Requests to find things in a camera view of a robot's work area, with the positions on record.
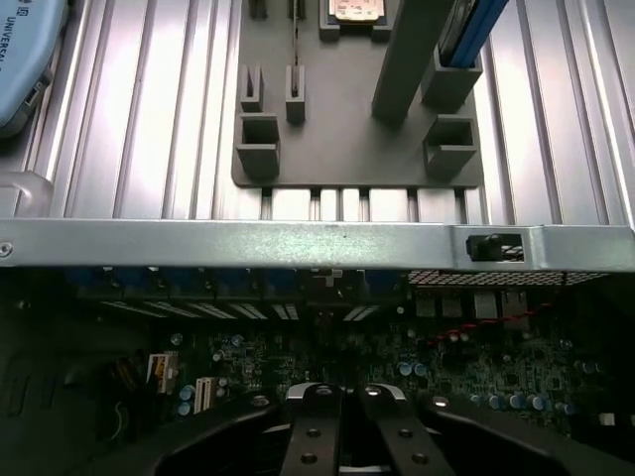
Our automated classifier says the green motherboard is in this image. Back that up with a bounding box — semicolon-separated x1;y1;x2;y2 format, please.
148;290;635;440

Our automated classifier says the open black PC case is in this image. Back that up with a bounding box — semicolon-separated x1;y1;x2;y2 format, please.
0;171;635;476

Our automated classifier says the grey plastic parts rack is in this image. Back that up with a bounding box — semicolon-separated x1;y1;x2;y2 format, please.
230;0;483;189

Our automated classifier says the hard disk with blue carrier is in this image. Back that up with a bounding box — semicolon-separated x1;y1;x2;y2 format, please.
436;0;513;69

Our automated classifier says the silver CPU chip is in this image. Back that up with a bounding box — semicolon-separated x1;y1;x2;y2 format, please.
328;0;387;25

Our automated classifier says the red black twisted wire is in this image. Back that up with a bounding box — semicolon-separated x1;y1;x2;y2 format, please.
425;300;553;349

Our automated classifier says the yellow black power cable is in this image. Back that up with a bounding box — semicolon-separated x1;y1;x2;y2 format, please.
105;353;146;399

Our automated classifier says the black chassis intrusion switch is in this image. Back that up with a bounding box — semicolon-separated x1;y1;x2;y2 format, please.
465;232;527;263

